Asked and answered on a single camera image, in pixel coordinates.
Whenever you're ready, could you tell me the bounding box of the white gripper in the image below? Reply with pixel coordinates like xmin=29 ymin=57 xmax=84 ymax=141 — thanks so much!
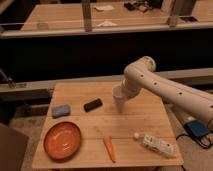
xmin=121 ymin=84 xmax=140 ymax=100

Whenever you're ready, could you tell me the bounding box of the white ceramic cup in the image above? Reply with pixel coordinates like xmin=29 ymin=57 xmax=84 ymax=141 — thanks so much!
xmin=112 ymin=86 xmax=127 ymax=113

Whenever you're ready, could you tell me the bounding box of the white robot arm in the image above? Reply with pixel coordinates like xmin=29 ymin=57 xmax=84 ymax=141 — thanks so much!
xmin=121 ymin=56 xmax=213 ymax=127

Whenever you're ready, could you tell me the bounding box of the small clear cup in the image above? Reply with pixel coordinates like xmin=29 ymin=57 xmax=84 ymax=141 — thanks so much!
xmin=37 ymin=21 xmax=49 ymax=30

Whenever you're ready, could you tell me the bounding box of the black rectangular block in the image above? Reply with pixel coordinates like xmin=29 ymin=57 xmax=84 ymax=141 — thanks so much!
xmin=83 ymin=98 xmax=103 ymax=112

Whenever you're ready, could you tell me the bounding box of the orange carrot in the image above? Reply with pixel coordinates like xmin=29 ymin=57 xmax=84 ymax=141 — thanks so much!
xmin=103 ymin=136 xmax=116 ymax=163

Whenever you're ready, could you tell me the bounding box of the crumpled white tissue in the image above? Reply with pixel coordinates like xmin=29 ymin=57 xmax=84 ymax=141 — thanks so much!
xmin=97 ymin=20 xmax=117 ymax=27

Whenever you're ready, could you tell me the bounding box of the blue sponge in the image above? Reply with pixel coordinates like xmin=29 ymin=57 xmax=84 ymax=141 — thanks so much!
xmin=51 ymin=105 xmax=71 ymax=118

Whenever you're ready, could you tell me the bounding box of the blue power box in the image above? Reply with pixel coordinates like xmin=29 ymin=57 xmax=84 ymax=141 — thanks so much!
xmin=184 ymin=120 xmax=209 ymax=139

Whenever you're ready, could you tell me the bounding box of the black items pile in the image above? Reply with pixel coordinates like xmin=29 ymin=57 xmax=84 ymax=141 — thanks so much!
xmin=124 ymin=0 xmax=153 ymax=13

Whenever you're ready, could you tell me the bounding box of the white paper sheet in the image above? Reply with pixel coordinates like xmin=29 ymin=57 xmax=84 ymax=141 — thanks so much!
xmin=93 ymin=5 xmax=115 ymax=11

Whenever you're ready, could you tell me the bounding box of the orange bowl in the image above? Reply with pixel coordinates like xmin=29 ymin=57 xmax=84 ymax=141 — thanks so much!
xmin=43 ymin=121 xmax=82 ymax=160

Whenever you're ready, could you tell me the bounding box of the black cable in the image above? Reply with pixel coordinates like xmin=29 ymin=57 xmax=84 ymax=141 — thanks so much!
xmin=175 ymin=128 xmax=213 ymax=150

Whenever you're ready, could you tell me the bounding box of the right metal post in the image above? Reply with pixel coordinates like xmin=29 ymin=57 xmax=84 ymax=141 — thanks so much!
xmin=167 ymin=0 xmax=186 ymax=28

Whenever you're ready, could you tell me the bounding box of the metal post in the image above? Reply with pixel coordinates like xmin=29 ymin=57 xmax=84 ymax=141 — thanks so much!
xmin=81 ymin=0 xmax=92 ymax=32
xmin=167 ymin=0 xmax=186 ymax=28

